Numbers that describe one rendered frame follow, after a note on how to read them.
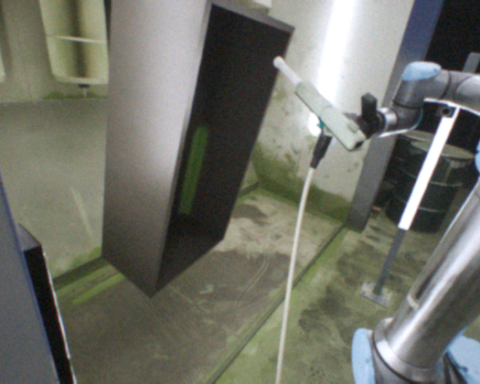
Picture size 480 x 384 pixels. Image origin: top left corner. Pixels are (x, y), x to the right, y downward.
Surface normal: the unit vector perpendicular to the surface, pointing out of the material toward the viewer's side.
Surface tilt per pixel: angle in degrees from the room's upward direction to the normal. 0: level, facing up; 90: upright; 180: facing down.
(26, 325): 90
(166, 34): 90
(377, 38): 90
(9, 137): 57
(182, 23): 90
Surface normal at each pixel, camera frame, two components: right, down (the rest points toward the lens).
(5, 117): 0.73, -0.21
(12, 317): 0.80, 0.33
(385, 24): -0.59, 0.29
